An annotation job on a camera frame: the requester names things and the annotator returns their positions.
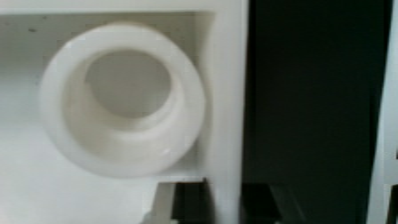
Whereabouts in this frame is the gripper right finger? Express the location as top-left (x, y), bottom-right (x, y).
top-left (242, 183), bottom-right (306, 224)

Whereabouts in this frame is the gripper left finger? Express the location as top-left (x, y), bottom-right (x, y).
top-left (141, 182), bottom-right (196, 224)

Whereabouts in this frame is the white square tabletop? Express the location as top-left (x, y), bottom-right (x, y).
top-left (0, 0), bottom-right (249, 224)

